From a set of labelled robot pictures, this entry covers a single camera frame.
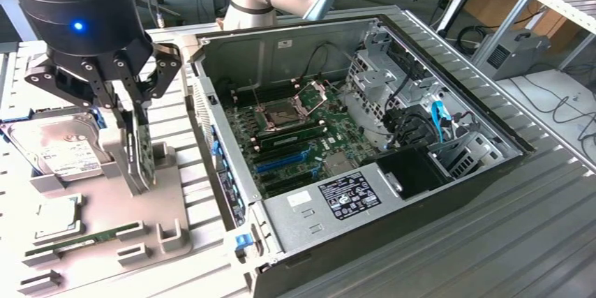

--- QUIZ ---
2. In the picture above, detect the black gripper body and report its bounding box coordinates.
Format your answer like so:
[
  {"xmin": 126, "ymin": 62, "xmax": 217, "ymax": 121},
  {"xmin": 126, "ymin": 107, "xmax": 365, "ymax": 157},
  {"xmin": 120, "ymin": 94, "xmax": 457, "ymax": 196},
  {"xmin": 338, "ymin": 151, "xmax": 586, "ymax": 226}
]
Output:
[{"xmin": 6, "ymin": 0, "xmax": 156, "ymax": 68}]

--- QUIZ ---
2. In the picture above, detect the green graphics card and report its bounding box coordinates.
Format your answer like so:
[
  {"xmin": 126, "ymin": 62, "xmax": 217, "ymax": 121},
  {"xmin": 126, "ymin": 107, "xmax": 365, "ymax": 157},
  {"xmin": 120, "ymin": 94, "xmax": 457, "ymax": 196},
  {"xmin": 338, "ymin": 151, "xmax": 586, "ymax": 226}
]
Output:
[{"xmin": 121, "ymin": 100, "xmax": 157, "ymax": 194}]

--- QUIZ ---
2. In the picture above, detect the blue disk caddy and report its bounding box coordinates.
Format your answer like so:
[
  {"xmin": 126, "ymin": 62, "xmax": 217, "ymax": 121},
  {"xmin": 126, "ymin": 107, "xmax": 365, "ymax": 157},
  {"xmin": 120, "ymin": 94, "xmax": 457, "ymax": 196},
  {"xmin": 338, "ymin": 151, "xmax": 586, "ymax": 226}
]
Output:
[{"xmin": 0, "ymin": 102, "xmax": 109, "ymax": 145}]

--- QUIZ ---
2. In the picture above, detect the silver hard disk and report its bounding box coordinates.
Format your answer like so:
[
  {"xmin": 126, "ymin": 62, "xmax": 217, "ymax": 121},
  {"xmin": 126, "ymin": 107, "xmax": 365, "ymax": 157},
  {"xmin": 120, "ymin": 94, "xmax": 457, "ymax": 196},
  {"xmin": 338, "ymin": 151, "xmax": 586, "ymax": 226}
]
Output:
[{"xmin": 1, "ymin": 107, "xmax": 106, "ymax": 182}]

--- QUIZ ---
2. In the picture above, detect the open PC case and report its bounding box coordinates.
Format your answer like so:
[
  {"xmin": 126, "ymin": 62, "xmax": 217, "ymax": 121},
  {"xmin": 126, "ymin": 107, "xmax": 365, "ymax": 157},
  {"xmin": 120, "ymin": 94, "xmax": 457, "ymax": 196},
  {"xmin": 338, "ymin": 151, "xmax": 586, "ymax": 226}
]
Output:
[{"xmin": 172, "ymin": 13, "xmax": 536, "ymax": 298}]

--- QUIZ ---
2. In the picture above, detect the installed RAM stick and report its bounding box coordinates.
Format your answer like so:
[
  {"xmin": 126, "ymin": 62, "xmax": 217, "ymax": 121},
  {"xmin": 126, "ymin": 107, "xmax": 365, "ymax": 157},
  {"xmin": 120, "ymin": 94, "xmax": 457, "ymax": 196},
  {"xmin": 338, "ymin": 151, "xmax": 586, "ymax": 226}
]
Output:
[{"xmin": 257, "ymin": 126, "xmax": 326, "ymax": 152}]

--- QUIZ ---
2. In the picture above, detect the metal socket cover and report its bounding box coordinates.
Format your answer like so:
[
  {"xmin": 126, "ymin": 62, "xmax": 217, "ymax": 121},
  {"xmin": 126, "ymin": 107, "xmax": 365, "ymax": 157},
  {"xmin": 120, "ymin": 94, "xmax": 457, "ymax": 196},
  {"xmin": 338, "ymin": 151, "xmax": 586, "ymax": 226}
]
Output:
[{"xmin": 290, "ymin": 80, "xmax": 329, "ymax": 119}]

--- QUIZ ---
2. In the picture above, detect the blue expansion slot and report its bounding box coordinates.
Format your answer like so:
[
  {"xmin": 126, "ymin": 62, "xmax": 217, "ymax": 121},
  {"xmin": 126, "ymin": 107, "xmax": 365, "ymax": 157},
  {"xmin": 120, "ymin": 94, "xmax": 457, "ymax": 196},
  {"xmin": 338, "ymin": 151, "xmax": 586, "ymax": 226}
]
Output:
[{"xmin": 253, "ymin": 149, "xmax": 310, "ymax": 173}]

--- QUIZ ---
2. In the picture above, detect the silver CPU chip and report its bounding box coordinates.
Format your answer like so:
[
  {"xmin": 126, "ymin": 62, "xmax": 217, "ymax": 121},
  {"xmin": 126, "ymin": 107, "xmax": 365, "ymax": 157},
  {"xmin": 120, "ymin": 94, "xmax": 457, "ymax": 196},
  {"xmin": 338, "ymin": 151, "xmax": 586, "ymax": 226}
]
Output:
[{"xmin": 34, "ymin": 202, "xmax": 80, "ymax": 239}]

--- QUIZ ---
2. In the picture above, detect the grey parts rack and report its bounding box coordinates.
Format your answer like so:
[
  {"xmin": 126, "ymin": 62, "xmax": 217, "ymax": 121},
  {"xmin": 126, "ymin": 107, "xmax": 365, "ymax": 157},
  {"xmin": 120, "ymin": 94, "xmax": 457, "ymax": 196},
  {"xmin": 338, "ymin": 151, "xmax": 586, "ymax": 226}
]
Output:
[{"xmin": 17, "ymin": 126, "xmax": 194, "ymax": 296}]

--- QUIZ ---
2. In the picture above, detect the green Dell motherboard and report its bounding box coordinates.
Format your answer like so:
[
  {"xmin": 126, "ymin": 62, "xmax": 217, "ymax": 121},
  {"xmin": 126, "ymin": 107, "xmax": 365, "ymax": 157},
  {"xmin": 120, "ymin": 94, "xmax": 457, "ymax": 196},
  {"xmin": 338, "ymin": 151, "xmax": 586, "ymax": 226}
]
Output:
[{"xmin": 222, "ymin": 80, "xmax": 373, "ymax": 198}]

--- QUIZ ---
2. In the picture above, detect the loose green RAM stick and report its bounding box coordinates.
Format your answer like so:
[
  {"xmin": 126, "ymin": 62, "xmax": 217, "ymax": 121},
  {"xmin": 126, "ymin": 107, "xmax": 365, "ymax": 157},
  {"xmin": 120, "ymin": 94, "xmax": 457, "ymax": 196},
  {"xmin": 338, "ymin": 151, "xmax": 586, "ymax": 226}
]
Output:
[{"xmin": 22, "ymin": 221, "xmax": 140, "ymax": 256}]

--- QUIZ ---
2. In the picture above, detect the metal disk bay cage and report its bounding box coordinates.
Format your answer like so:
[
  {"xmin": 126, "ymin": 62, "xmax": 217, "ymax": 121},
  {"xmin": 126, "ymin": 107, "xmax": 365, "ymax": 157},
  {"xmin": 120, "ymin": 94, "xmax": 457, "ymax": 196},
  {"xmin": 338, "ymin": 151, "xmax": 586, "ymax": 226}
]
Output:
[{"xmin": 346, "ymin": 48, "xmax": 422, "ymax": 131}]

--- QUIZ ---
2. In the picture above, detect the silver chipset heatsink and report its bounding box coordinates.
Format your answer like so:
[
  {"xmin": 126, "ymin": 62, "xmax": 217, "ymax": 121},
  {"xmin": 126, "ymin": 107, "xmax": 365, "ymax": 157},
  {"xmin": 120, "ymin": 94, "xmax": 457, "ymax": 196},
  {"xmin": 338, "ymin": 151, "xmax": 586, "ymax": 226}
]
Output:
[{"xmin": 324, "ymin": 153, "xmax": 357, "ymax": 177}]

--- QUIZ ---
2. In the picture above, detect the silver power supply unit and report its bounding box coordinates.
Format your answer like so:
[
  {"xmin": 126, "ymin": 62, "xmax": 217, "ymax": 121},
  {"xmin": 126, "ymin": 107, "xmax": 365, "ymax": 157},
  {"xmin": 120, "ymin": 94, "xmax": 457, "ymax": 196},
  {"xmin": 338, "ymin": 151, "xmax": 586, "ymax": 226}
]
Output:
[{"xmin": 253, "ymin": 162, "xmax": 410, "ymax": 255}]

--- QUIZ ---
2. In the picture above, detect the grey control box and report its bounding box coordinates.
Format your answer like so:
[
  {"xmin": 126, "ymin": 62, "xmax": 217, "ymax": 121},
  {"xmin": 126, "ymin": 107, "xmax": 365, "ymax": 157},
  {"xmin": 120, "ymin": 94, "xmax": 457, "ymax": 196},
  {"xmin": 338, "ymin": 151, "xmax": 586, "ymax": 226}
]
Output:
[{"xmin": 482, "ymin": 29, "xmax": 553, "ymax": 81}]

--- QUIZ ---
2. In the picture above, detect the black looped wire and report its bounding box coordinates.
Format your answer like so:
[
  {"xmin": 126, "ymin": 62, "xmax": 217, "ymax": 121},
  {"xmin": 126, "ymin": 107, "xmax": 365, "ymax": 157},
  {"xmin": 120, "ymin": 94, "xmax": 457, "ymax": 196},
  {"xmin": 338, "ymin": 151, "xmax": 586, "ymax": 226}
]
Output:
[{"xmin": 301, "ymin": 43, "xmax": 348, "ymax": 81}]

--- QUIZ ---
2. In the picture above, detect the black disk wire bundle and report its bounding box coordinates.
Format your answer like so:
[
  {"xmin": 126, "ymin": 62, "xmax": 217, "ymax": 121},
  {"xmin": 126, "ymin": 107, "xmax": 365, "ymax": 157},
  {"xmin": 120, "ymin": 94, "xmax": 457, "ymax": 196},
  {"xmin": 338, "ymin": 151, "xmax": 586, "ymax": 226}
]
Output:
[{"xmin": 384, "ymin": 105, "xmax": 437, "ymax": 149}]

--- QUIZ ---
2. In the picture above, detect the blue disk wire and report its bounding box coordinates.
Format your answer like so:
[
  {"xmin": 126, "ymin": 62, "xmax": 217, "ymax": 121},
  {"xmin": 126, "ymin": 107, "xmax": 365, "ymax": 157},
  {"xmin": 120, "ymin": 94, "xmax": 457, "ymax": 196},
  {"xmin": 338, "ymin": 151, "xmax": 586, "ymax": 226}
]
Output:
[{"xmin": 430, "ymin": 100, "xmax": 452, "ymax": 144}]

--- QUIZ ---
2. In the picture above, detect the black plastic duct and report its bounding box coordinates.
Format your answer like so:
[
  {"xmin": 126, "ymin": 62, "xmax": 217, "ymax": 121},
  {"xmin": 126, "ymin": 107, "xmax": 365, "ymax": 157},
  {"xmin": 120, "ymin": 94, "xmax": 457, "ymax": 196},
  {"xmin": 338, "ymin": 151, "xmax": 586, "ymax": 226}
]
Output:
[{"xmin": 374, "ymin": 146, "xmax": 456, "ymax": 201}]

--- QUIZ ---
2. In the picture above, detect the aluminium slat frame table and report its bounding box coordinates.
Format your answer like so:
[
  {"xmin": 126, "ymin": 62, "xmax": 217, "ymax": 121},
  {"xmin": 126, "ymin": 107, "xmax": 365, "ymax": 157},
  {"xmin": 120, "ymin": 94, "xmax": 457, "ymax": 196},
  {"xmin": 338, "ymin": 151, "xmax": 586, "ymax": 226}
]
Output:
[{"xmin": 469, "ymin": 0, "xmax": 596, "ymax": 159}]

